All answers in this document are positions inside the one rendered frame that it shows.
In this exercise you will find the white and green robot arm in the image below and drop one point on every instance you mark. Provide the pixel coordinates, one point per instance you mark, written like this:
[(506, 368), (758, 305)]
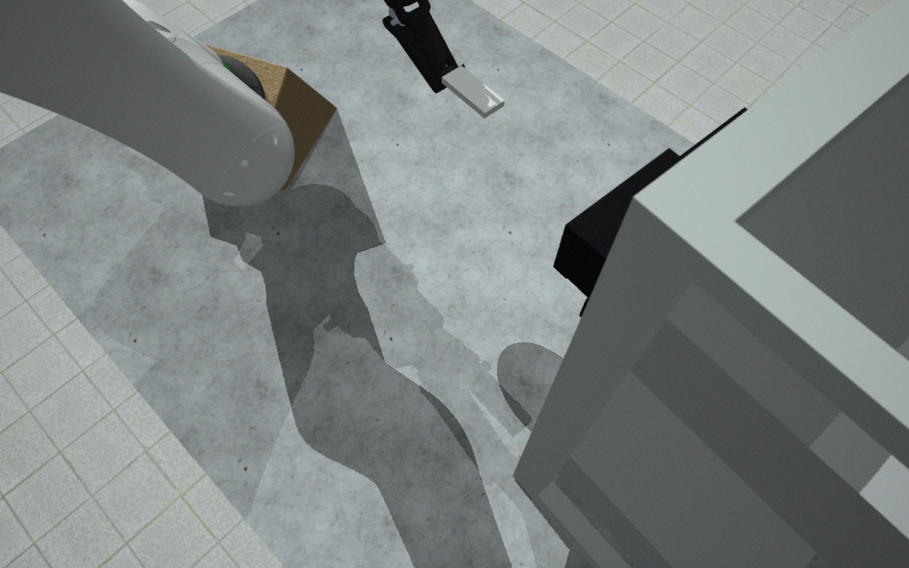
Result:
[(99, 63)]

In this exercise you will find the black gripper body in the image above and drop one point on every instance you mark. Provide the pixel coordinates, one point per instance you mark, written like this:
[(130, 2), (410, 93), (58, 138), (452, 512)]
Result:
[(404, 2)]

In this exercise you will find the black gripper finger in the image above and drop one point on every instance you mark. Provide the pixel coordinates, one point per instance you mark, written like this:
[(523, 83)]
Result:
[(418, 29)]

